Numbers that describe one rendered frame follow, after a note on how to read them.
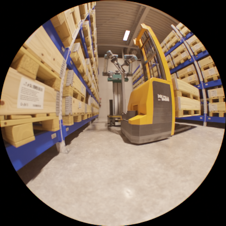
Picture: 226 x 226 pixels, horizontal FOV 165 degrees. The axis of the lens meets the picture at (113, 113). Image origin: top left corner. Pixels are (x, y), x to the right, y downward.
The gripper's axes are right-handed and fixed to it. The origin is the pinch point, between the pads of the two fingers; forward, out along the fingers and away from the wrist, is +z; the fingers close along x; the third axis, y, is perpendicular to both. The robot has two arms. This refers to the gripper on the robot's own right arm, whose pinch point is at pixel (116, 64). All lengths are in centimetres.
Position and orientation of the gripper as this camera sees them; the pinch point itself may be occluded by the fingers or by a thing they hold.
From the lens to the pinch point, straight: 160.2
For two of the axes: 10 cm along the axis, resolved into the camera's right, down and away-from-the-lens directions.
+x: 7.7, -2.8, -5.8
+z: 5.0, 8.2, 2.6
